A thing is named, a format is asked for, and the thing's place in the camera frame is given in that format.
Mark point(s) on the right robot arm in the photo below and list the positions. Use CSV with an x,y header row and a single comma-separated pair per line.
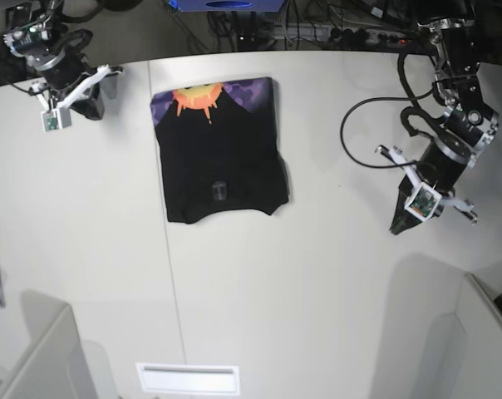
x,y
38,33

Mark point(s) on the black T-shirt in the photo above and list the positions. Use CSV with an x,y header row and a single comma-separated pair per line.
x,y
218,147

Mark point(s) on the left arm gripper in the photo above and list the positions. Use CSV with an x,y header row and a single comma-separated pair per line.
x,y
436,168

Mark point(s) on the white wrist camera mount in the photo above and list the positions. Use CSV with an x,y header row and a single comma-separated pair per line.
x,y
424,200
83,97

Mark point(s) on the white power strip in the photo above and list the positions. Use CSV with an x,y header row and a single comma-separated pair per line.
x,y
349,37

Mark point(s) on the blue box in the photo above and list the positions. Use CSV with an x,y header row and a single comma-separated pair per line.
x,y
227,5

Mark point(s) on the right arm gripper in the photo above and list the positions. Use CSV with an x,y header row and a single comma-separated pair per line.
x,y
63,69

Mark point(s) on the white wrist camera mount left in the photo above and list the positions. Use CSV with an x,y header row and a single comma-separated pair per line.
x,y
424,200

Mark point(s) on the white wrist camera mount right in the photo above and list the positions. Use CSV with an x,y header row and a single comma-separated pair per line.
x,y
83,97

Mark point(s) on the white table side panel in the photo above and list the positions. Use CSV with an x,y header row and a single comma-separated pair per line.
x,y
42,354

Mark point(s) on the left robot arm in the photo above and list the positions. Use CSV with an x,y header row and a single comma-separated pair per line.
x,y
458,137

